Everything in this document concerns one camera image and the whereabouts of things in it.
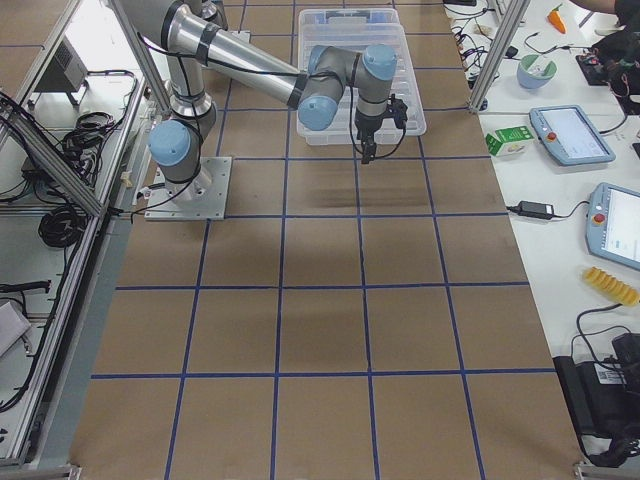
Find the upper teach pendant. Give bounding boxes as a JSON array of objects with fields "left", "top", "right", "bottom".
[{"left": 529, "top": 105, "right": 616, "bottom": 166}]

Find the yellow toy corn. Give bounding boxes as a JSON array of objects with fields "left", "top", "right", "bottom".
[{"left": 582, "top": 267, "right": 639, "bottom": 306}]

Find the black power adapter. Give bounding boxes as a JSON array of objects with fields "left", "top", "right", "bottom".
[{"left": 506, "top": 200, "right": 555, "bottom": 220}]

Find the black device at corner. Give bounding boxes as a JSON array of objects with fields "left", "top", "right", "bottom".
[{"left": 553, "top": 333, "right": 639, "bottom": 467}]

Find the grey box under frame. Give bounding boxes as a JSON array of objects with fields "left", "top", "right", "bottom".
[{"left": 34, "top": 36, "right": 88, "bottom": 107}]

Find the aluminium frame post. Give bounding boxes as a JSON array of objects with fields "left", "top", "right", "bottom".
[{"left": 468, "top": 0, "right": 530, "bottom": 113}]

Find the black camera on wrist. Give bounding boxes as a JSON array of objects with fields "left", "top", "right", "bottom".
[{"left": 389, "top": 95, "right": 408, "bottom": 130}]

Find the orange toy carrot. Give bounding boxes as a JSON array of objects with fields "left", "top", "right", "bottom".
[{"left": 546, "top": 4, "right": 567, "bottom": 34}]

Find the blue green bowl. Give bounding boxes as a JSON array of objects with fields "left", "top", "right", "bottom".
[{"left": 516, "top": 54, "right": 557, "bottom": 89}]

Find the teach pendant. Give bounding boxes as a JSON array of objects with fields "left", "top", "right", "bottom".
[
  {"left": 529, "top": 105, "right": 616, "bottom": 166},
  {"left": 586, "top": 182, "right": 640, "bottom": 270}
]

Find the coiled black cable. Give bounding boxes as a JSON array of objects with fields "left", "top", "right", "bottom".
[{"left": 38, "top": 205, "right": 82, "bottom": 248}]

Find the green white carton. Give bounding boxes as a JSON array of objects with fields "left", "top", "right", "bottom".
[{"left": 485, "top": 125, "right": 534, "bottom": 157}]

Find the lower teach pendant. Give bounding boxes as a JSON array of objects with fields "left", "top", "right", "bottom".
[{"left": 586, "top": 182, "right": 640, "bottom": 270}]

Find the clear plastic storage box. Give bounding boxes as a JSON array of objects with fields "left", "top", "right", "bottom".
[{"left": 296, "top": 6, "right": 428, "bottom": 147}]

